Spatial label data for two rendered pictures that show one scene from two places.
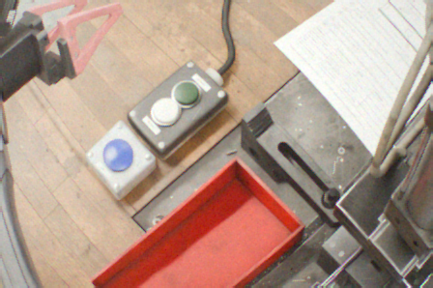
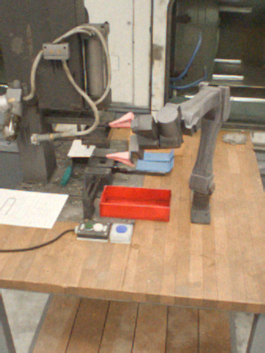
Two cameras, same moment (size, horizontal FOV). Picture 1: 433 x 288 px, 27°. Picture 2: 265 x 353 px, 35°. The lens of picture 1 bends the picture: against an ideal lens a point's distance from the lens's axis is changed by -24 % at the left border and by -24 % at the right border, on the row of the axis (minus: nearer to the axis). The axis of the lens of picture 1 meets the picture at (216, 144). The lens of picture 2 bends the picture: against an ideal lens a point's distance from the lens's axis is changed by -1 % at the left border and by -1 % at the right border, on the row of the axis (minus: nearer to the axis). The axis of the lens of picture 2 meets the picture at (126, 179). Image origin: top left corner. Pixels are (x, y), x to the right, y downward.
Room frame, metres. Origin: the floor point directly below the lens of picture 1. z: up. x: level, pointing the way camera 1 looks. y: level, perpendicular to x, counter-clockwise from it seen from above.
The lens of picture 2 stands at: (1.13, 0.99, 1.82)
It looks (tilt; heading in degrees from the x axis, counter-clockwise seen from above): 32 degrees down; 231
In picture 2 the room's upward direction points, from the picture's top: 1 degrees counter-clockwise
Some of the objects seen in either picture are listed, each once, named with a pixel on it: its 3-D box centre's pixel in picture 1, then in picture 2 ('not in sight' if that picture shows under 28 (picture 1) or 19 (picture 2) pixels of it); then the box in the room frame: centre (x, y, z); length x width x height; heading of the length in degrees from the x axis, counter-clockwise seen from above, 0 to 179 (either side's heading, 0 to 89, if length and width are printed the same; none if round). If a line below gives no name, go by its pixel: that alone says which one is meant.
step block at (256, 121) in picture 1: (270, 143); (88, 203); (0.46, -0.06, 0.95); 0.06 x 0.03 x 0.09; 43
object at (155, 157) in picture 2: not in sight; (155, 154); (0.01, -0.19, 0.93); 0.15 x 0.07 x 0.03; 136
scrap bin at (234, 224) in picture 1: (191, 266); (136, 202); (0.31, 0.03, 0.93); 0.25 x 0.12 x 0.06; 133
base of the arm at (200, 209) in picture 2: not in sight; (201, 198); (0.12, 0.18, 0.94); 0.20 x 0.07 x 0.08; 43
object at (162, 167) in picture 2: not in sight; (154, 164); (0.07, -0.13, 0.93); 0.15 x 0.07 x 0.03; 131
